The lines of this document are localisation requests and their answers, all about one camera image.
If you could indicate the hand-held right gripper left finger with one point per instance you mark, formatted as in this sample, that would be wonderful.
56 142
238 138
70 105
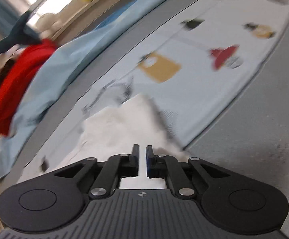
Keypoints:
134 159

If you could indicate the red folded blanket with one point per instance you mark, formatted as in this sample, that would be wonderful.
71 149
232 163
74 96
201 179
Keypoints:
17 84

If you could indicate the white long-sleeved baby garment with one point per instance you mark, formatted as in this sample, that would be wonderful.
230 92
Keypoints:
124 127

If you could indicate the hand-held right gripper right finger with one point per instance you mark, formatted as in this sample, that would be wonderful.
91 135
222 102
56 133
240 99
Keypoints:
148 159

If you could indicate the light blue duvet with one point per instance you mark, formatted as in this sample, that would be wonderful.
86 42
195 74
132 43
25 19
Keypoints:
59 67

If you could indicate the white plush toy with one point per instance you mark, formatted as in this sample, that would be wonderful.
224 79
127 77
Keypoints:
47 23

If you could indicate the dark blue shark plush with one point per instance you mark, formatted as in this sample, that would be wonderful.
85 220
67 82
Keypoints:
19 34

